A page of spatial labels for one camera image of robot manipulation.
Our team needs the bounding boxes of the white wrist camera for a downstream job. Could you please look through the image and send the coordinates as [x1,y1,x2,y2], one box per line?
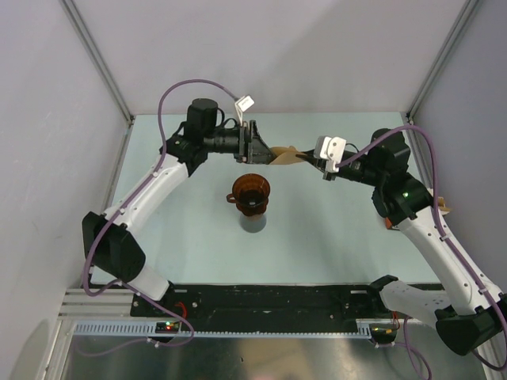
[234,95,255,126]
[314,136,347,173]

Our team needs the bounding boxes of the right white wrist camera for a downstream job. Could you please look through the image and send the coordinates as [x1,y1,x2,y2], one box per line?
[314,136,347,173]

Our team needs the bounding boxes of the orange coffee filter box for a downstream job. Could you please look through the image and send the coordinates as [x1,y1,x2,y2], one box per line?
[383,196,453,230]

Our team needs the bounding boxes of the grey glass carafe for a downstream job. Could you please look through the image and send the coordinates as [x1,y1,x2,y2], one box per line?
[239,214,267,234]

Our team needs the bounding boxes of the brown paper coffee filter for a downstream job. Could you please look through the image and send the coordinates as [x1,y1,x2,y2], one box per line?
[269,146,304,165]

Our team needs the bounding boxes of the grey slotted cable duct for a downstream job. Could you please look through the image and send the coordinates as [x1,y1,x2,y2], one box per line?
[73,318,397,338]

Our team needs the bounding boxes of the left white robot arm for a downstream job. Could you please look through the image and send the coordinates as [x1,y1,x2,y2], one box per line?
[82,96,275,316]

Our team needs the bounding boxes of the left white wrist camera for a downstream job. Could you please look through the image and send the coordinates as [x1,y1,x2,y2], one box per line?
[234,95,255,126]

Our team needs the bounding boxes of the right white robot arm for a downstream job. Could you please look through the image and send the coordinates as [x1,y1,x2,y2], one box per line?
[296,126,506,355]

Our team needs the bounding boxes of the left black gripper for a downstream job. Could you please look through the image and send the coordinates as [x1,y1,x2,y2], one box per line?
[203,120,279,165]

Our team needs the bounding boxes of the aluminium frame rail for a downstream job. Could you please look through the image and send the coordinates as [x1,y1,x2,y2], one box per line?
[58,288,138,320]

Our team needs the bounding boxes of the amber plastic coffee dripper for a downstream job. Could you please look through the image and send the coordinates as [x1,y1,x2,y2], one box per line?
[226,173,271,217]

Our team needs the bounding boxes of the black mounting base plate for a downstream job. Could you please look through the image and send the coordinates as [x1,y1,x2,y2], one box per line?
[130,275,394,333]

